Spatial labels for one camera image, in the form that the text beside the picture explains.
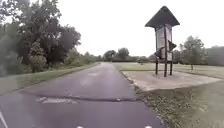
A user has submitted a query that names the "small lone tree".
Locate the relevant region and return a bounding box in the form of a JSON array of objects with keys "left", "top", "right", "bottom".
[{"left": 180, "top": 35, "right": 205, "bottom": 71}]

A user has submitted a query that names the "roofed wooden notice board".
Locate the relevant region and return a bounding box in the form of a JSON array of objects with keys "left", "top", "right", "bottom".
[{"left": 144, "top": 5, "right": 181, "bottom": 78}]

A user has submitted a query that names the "wide grass field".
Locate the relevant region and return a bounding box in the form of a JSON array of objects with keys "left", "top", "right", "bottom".
[{"left": 113, "top": 62, "right": 224, "bottom": 128}]

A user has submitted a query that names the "row of trees and bushes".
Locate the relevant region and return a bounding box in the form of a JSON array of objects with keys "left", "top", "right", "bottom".
[{"left": 0, "top": 0, "right": 103, "bottom": 78}]

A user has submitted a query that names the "pale concrete pad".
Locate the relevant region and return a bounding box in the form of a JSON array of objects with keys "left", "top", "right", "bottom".
[{"left": 121, "top": 70, "right": 222, "bottom": 93}]

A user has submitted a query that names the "grass verge beside trees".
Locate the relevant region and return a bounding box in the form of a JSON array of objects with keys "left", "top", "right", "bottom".
[{"left": 0, "top": 62, "right": 101, "bottom": 97}]

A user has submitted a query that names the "distant tree line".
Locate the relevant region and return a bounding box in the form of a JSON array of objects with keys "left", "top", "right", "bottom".
[{"left": 101, "top": 35, "right": 224, "bottom": 67}]

